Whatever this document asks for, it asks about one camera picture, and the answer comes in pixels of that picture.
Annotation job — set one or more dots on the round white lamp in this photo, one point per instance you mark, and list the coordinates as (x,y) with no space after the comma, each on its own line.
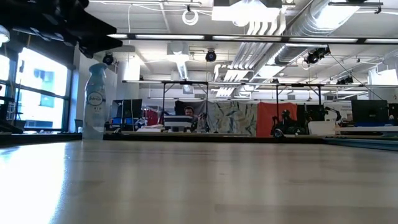
(3,35)

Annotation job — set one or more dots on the black ceiling dome camera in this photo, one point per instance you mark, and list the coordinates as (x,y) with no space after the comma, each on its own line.
(108,59)
(211,56)

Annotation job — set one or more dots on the black monitor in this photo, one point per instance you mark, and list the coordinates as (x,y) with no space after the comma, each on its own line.
(130,109)
(370,111)

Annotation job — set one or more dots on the black background robot arm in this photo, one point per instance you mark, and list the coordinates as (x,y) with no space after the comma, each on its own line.
(286,124)

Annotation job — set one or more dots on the silver ventilation duct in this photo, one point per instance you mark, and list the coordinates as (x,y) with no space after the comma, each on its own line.
(311,21)

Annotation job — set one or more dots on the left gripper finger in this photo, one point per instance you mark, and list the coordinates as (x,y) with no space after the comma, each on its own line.
(102,42)

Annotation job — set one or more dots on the black overhead beam with lights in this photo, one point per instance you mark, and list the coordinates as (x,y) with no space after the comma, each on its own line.
(171,36)

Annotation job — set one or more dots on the black metal frame station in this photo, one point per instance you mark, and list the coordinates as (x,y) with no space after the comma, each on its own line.
(163,102)

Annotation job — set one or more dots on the pale blue air freshener bottle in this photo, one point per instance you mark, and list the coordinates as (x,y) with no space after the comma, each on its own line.
(94,105)

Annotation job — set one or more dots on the navy white striped box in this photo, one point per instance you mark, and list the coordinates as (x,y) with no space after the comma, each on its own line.
(178,122)

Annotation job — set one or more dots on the orange-red cloth divider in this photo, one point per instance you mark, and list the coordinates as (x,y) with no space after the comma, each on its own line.
(267,115)

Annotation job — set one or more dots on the white ceiling light panel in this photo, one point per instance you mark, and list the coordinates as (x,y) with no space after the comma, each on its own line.
(245,14)

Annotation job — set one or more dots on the black ceiling spotlight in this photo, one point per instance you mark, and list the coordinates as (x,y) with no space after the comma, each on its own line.
(315,56)

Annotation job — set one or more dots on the black clamp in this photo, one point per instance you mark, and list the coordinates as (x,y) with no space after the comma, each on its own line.
(117,131)
(279,134)

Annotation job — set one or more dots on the large window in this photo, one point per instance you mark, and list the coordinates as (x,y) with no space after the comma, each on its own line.
(40,93)

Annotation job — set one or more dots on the person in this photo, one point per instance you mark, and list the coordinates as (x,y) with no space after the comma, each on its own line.
(189,111)

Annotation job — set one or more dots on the leaf patterned cloth divider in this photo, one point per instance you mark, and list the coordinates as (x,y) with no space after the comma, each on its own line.
(233,118)

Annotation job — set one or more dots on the clear plastic bin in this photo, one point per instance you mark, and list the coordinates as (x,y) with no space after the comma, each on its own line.
(186,138)

